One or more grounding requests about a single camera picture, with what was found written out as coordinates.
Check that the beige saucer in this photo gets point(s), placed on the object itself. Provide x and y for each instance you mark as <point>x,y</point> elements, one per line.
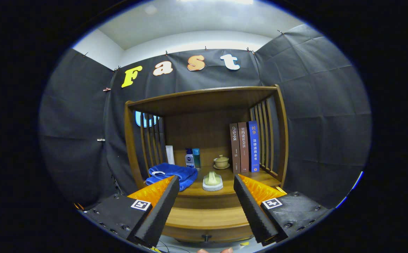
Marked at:
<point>222,167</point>

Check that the teal bottle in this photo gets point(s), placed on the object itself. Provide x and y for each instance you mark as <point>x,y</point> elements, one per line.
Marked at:
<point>197,158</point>

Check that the reddish brown book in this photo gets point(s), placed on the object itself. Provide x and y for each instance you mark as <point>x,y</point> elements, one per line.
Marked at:
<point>243,147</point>

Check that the wooden drawer with black knob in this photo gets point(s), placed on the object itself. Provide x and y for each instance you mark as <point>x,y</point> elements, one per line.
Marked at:
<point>207,218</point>

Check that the folded blue towel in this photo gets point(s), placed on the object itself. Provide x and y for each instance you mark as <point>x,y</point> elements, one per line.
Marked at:
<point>169,172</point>

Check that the dark brown book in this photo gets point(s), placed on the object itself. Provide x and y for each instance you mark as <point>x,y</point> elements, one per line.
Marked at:
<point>235,147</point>

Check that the beige lidded teacup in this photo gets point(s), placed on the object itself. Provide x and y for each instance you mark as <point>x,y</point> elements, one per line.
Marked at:
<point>221,161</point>

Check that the black backdrop cloth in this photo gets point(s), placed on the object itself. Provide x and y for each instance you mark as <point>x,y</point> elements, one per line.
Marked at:
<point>313,105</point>

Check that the blue book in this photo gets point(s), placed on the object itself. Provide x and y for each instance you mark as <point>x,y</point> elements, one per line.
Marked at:
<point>254,147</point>

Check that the white and blue lotion bottle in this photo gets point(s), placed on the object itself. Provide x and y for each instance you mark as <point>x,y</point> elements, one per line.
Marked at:
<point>189,161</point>

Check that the white tube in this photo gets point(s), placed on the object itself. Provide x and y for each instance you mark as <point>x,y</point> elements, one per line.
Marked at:
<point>170,154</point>

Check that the wooden countertop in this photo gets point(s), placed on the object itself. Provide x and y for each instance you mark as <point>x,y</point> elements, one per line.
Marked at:
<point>226,175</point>

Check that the wooden cabinet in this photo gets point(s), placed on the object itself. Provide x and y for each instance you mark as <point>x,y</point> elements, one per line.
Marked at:
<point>204,98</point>

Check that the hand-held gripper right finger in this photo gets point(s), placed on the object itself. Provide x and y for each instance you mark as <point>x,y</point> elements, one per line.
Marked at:
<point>251,211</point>

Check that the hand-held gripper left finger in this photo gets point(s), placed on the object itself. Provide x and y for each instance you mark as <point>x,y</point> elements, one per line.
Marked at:
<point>162,211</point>

